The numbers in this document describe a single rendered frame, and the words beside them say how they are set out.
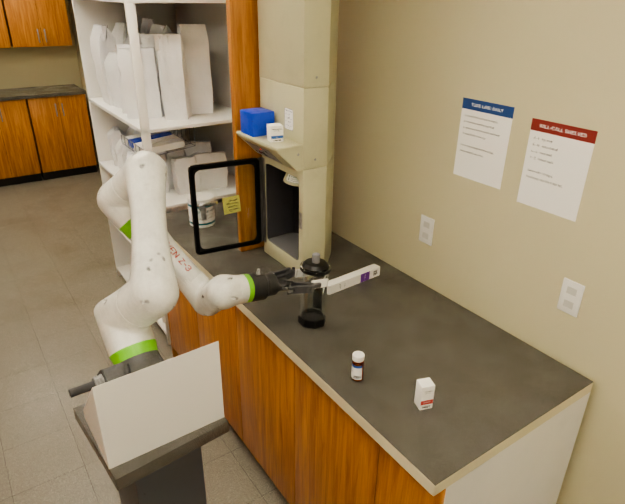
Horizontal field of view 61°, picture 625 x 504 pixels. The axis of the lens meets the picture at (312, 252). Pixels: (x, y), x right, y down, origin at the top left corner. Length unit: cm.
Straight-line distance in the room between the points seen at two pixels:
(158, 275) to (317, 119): 91
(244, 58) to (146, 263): 109
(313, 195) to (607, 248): 103
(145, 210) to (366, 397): 83
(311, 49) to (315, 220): 65
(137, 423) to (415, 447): 72
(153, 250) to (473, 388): 102
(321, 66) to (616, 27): 91
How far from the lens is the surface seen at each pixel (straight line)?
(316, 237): 218
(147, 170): 162
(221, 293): 163
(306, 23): 195
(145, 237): 149
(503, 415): 168
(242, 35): 225
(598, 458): 209
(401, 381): 172
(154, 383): 141
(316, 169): 207
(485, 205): 198
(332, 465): 194
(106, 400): 138
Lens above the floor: 202
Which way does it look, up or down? 26 degrees down
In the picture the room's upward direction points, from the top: 1 degrees clockwise
